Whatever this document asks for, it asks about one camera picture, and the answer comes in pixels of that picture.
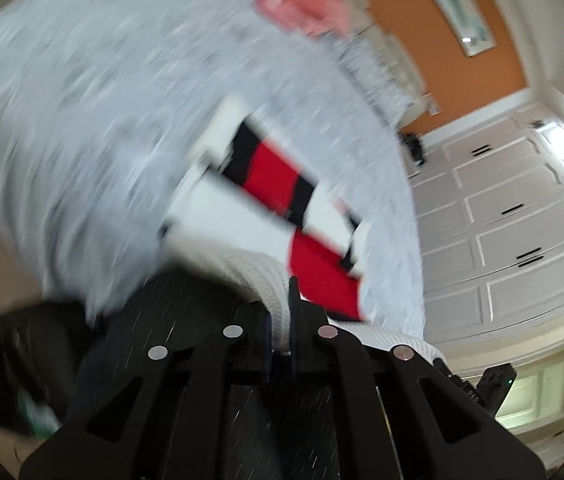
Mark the white panelled wardrobe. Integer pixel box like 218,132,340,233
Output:
411,102,564,344

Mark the grey patterned bed cover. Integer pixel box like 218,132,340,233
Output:
0,0,426,337

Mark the framed wall picture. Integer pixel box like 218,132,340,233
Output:
434,0,496,58

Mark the pink folded garment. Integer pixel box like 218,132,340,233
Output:
255,0,351,37

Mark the white red black knit sweater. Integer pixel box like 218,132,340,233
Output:
163,94,441,362

